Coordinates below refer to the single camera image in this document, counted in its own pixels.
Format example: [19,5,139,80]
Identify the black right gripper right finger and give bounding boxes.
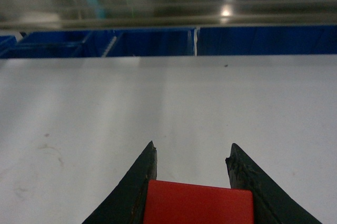
[225,143,320,223]

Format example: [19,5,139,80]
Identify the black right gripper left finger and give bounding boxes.
[83,141,157,223]

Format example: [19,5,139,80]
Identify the red magnetic block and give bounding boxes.
[143,180,254,223]

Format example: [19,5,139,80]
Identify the blue bin below centre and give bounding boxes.
[83,28,197,57]

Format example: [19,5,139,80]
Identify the blue bin below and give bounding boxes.
[197,25,336,56]
[1,31,95,59]
[83,28,197,57]

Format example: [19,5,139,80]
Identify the blue bin below right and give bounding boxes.
[197,25,336,56]

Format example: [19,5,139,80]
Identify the blue bin below left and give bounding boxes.
[1,31,95,59]

